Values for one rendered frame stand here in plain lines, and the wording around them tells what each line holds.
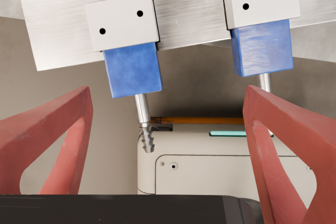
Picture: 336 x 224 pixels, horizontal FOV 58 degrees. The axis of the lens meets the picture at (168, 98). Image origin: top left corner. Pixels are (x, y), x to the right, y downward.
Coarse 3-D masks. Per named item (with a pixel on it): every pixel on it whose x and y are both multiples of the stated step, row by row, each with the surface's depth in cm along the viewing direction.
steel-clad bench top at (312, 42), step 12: (0, 0) 30; (12, 0) 30; (0, 12) 30; (12, 12) 30; (324, 24) 31; (300, 36) 31; (312, 36) 31; (324, 36) 31; (300, 48) 31; (312, 48) 31; (324, 48) 31; (324, 60) 31
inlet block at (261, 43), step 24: (240, 0) 22; (264, 0) 22; (288, 0) 22; (240, 24) 23; (264, 24) 24; (288, 24) 24; (240, 48) 24; (264, 48) 24; (288, 48) 24; (240, 72) 25; (264, 72) 25
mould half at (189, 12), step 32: (32, 0) 25; (64, 0) 25; (96, 0) 25; (160, 0) 25; (192, 0) 25; (320, 0) 25; (32, 32) 25; (64, 32) 25; (160, 32) 25; (192, 32) 25; (224, 32) 25; (64, 64) 26
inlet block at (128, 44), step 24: (120, 0) 22; (144, 0) 22; (96, 24) 23; (120, 24) 23; (144, 24) 23; (96, 48) 23; (120, 48) 24; (144, 48) 24; (120, 72) 25; (144, 72) 25; (120, 96) 25; (144, 96) 26; (144, 120) 26; (144, 144) 27
